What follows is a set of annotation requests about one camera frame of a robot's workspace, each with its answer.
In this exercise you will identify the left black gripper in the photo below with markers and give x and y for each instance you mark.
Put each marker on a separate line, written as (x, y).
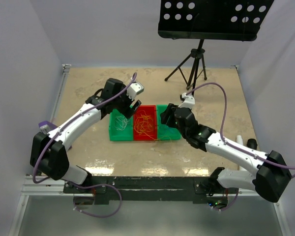
(128, 111)

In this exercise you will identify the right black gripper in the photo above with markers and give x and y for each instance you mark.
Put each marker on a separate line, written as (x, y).
(165, 115)

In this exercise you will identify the green plastic bin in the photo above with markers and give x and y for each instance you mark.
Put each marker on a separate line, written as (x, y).
(120, 128)
(164, 133)

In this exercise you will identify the red plastic bin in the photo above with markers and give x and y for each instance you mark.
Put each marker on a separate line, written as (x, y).
(145, 123)

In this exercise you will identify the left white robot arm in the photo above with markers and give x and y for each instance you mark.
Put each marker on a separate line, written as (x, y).
(49, 151)

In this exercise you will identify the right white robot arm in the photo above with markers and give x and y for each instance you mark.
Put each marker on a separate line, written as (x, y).
(265, 173)

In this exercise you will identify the white microphone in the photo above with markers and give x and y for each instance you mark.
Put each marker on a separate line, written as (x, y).
(239, 140)

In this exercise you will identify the black microphone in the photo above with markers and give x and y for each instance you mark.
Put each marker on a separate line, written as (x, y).
(252, 143)

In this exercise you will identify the purple holder block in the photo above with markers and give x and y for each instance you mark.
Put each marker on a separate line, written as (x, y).
(46, 127)

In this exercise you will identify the black music stand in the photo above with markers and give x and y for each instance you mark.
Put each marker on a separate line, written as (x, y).
(232, 20)

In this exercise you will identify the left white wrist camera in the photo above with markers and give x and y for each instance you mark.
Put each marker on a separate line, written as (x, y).
(134, 89)

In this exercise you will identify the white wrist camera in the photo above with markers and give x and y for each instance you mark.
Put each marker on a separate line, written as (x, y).
(134, 89)
(187, 101)

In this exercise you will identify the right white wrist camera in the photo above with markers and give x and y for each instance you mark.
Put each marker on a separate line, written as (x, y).
(187, 101)

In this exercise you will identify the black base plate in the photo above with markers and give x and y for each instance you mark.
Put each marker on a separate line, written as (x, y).
(173, 189)

